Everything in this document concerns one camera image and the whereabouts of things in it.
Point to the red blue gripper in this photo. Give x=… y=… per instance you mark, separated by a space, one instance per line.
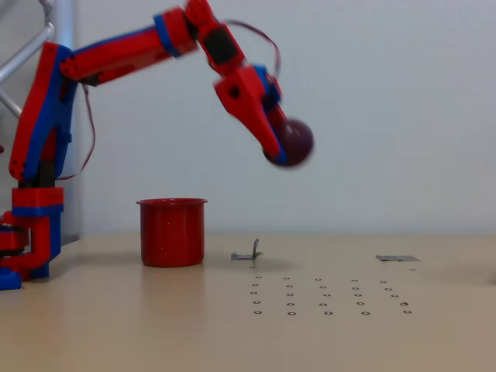
x=245 y=98

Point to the dark purple plum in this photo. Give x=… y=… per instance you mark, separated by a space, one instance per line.
x=300 y=143

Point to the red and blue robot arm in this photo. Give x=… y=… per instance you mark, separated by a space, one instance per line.
x=116 y=50

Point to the red plastic cup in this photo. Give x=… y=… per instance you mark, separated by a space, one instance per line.
x=172 y=232

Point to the flat grey metal plate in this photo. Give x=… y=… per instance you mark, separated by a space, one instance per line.
x=397 y=258

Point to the vertical grey metal pole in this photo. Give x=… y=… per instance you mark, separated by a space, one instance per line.
x=64 y=19

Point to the metal tube stub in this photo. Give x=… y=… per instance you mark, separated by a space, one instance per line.
x=45 y=4

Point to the long diagonal metal tube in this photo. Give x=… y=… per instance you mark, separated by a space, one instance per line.
x=19 y=58

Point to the short diagonal metal tube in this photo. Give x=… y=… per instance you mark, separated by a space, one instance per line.
x=7 y=101

